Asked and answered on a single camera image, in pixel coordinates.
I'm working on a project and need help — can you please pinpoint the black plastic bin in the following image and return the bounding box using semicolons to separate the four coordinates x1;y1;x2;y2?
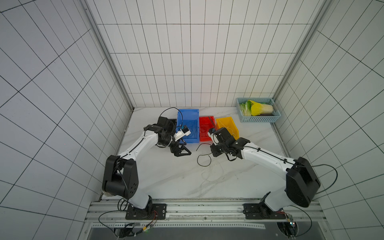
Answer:
157;117;176;135

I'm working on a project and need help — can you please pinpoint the wrist white camera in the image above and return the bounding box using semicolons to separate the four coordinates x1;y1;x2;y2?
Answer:
174;125;191;141
208;128;219;145

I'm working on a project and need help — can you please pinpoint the yellow plastic bin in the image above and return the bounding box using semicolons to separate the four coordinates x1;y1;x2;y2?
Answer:
216;117;240;140

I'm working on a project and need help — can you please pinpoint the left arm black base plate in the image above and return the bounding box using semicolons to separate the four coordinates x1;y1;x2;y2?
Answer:
125;203;167;220

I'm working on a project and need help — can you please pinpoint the green lettuce toy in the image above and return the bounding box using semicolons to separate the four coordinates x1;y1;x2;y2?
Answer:
239;101;252;117

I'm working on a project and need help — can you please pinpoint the blue plastic bin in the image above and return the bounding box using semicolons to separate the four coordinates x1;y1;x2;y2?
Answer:
177;109;200;144

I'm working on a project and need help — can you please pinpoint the light blue mesh basket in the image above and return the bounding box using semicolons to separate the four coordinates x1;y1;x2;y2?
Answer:
236;98;281;123

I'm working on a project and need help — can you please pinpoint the toy napa cabbage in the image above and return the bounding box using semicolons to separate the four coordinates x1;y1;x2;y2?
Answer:
249;100;274;116

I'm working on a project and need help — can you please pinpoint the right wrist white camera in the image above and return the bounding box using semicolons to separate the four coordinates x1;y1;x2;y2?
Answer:
208;128;219;145

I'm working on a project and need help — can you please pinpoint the black cable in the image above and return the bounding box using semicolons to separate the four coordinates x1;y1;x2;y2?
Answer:
195;142;214;168

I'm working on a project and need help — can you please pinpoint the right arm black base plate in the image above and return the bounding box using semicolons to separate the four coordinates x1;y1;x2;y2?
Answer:
243;192;287;220

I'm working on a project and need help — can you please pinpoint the aluminium mounting rail frame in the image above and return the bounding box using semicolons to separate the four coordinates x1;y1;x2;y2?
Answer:
80;198;333;240

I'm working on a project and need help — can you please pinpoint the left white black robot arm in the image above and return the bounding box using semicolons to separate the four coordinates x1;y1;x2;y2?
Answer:
102;117;192;213

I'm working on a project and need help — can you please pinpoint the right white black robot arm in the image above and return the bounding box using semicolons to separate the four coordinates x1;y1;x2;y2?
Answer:
209;128;321;214

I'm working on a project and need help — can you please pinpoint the red plastic bin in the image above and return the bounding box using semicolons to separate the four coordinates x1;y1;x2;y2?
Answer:
199;116;216;142

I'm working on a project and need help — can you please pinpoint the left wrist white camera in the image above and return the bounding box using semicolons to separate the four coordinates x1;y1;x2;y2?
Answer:
174;125;191;141

